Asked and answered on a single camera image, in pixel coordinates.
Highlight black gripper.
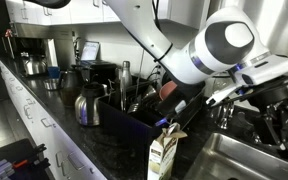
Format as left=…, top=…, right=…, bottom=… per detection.
left=248, top=84, right=288, bottom=151

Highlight stainless steel sink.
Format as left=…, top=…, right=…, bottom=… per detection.
left=183, top=132, right=288, bottom=180

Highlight red-brown bowl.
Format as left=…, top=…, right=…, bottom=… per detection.
left=158, top=80, right=178, bottom=101

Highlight small steel bowl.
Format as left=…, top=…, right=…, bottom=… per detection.
left=43, top=77, right=61, bottom=91

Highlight chrome soap pump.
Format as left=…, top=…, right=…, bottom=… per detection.
left=218, top=101, right=236, bottom=131

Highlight black container with label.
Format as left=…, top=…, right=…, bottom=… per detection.
left=157, top=84, right=205, bottom=118

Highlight open milk carton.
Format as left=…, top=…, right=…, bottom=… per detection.
left=146, top=122, right=188, bottom=180

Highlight steel utensil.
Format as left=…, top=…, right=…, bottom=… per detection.
left=127, top=102, right=142, bottom=115

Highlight black dish rack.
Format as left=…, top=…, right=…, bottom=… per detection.
left=98, top=78, right=207, bottom=148

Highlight slim steel bottle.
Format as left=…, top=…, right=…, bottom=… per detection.
left=119, top=60, right=133, bottom=101

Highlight black coffee maker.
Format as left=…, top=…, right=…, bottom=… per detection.
left=72, top=59, right=118, bottom=88

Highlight steel thermal carafe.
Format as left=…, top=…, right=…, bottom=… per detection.
left=74, top=82, right=108, bottom=128

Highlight framed sign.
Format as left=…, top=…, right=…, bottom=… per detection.
left=79, top=40, right=101, bottom=62

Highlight dark glass coffee pot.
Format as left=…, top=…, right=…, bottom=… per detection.
left=57, top=68, right=85, bottom=108

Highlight white upper cabinets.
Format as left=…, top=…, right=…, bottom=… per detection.
left=4, top=0, right=212, bottom=31

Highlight white cabinets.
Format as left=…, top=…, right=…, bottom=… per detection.
left=4, top=0, right=212, bottom=31
left=0, top=58, right=108, bottom=180

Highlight white lower cabinets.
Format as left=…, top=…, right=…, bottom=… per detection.
left=0, top=58, right=108, bottom=180

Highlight blue cup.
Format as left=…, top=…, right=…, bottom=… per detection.
left=47, top=65, right=61, bottom=79

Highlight black marker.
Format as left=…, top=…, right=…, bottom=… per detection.
left=27, top=158, right=51, bottom=169

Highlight steel coffee urn pot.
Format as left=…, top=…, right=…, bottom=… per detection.
left=19, top=51, right=48, bottom=76

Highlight orange marker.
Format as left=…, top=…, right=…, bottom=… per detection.
left=12, top=159, right=30, bottom=169

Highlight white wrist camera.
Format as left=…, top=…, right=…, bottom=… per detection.
left=205, top=83, right=243, bottom=108

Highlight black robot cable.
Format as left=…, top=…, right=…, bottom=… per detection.
left=150, top=0, right=163, bottom=33

